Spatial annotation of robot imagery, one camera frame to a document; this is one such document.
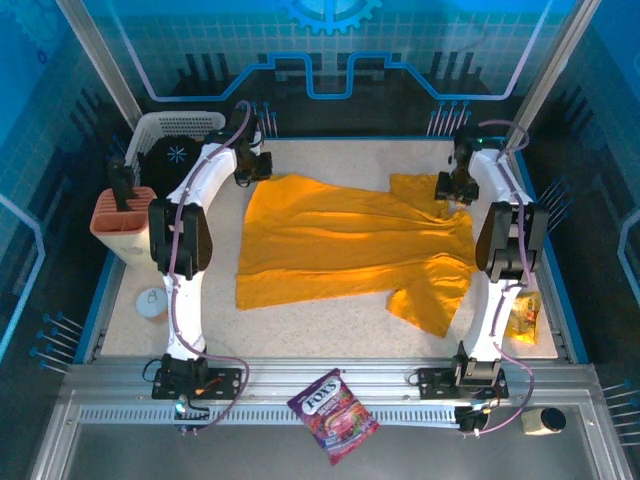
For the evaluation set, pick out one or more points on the beige and black tape roll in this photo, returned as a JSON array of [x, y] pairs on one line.
[[542, 421]]

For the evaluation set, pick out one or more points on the aluminium base frame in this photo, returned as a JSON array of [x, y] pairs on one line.
[[280, 380]]

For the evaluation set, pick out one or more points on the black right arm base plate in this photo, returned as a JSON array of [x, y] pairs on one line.
[[435, 382]]

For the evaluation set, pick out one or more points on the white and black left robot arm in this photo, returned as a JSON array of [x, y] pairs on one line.
[[190, 300]]

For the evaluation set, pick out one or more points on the aluminium frame post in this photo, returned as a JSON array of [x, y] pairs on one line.
[[100, 65], [550, 70]]

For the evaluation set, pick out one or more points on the white perforated plastic basket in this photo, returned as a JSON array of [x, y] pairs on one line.
[[170, 122]]

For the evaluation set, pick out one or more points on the yellow snack packet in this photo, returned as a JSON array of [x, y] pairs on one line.
[[525, 317]]

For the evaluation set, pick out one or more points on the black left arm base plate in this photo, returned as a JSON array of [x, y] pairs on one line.
[[225, 382]]

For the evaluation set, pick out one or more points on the purple candy bag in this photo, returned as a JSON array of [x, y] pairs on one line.
[[332, 415]]

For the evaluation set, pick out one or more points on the yellow t-shirt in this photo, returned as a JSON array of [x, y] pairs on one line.
[[350, 240]]

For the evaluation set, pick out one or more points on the cream knife block pink top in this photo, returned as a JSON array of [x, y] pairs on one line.
[[125, 235]]

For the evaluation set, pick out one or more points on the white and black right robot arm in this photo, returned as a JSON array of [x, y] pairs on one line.
[[487, 320]]

